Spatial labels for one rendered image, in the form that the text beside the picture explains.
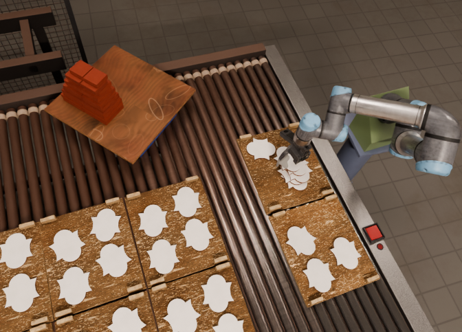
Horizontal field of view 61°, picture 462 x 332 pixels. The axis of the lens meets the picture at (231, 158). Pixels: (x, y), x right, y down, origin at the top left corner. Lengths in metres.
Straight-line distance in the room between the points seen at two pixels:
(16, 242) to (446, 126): 1.69
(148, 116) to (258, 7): 2.45
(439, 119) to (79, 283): 1.47
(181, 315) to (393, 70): 3.03
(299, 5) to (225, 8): 0.75
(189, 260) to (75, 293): 0.45
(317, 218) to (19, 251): 1.26
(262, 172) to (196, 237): 0.44
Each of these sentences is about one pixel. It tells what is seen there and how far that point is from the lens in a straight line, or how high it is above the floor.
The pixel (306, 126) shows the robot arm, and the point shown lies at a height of 1.33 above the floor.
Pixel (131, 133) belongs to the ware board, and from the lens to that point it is 1.85.
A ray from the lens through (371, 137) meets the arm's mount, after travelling 2.12.
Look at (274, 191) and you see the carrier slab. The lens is 1.86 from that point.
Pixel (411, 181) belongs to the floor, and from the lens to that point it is 3.36.
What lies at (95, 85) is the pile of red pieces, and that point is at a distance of 1.71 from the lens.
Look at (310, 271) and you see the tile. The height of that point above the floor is 0.95.
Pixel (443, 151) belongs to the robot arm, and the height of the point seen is 1.47.
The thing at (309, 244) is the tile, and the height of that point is 0.95.
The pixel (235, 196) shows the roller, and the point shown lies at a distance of 1.84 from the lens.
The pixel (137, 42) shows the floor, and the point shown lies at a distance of 3.70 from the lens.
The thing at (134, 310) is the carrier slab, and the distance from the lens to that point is 1.67.
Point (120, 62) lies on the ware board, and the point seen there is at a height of 1.04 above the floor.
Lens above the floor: 2.58
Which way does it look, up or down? 60 degrees down
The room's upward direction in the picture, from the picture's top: 12 degrees clockwise
